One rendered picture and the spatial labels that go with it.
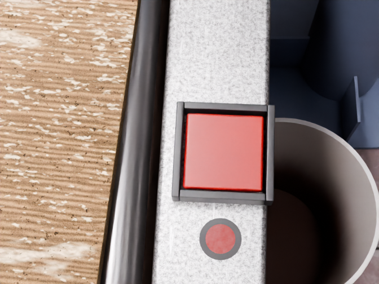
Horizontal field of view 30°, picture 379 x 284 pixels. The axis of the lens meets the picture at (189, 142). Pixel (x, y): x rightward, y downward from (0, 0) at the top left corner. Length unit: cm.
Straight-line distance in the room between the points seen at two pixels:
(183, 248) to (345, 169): 70
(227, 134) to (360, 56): 82
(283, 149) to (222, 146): 73
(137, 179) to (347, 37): 80
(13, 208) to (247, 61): 22
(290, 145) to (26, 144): 75
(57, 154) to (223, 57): 15
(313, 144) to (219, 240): 69
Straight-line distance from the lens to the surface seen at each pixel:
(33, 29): 58
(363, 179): 116
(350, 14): 123
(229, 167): 53
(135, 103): 56
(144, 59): 58
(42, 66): 57
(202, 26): 59
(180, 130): 54
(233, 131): 54
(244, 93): 57
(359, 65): 138
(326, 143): 118
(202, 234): 54
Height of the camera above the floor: 144
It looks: 73 degrees down
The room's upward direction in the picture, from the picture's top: 4 degrees counter-clockwise
